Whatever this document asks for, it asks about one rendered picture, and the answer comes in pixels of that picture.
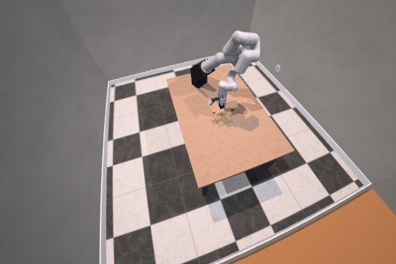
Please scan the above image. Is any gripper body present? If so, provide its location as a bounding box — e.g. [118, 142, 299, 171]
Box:
[218, 96, 227, 106]

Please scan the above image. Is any tan flat mat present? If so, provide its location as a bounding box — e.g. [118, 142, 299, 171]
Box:
[213, 111, 232, 126]

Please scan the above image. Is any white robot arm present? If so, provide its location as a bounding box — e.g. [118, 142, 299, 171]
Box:
[201, 30, 260, 105]

